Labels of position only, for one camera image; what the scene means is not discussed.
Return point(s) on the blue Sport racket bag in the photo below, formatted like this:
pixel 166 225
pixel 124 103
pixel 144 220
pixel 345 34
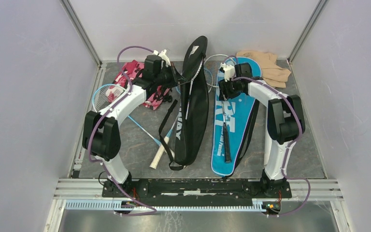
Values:
pixel 240 115

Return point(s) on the black Crossway racket bag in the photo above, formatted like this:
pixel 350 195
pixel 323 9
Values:
pixel 189 132

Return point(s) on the beige folded cloth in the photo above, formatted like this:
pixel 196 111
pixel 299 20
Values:
pixel 273 74

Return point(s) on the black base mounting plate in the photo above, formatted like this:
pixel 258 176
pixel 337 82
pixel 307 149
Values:
pixel 204 192

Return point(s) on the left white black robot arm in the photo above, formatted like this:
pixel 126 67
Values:
pixel 101 135

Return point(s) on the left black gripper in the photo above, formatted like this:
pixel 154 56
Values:
pixel 174 82

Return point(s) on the white slotted cable duct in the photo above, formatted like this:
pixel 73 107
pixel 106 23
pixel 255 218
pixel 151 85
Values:
pixel 120 205

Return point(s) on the white shuttlecock tube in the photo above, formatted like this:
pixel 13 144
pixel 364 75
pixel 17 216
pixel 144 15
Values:
pixel 267 148

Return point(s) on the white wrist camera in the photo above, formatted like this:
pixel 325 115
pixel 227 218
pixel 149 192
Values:
pixel 228 70
pixel 163 55

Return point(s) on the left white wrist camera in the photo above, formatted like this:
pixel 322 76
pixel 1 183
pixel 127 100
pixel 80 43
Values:
pixel 163 55

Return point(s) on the pink camouflage racket bag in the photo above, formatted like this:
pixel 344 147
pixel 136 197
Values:
pixel 134 69

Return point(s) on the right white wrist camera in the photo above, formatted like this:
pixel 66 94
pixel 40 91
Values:
pixel 228 70

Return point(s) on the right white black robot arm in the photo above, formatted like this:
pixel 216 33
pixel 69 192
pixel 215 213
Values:
pixel 285 120

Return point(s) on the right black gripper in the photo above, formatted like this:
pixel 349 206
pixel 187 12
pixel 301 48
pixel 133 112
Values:
pixel 224 93

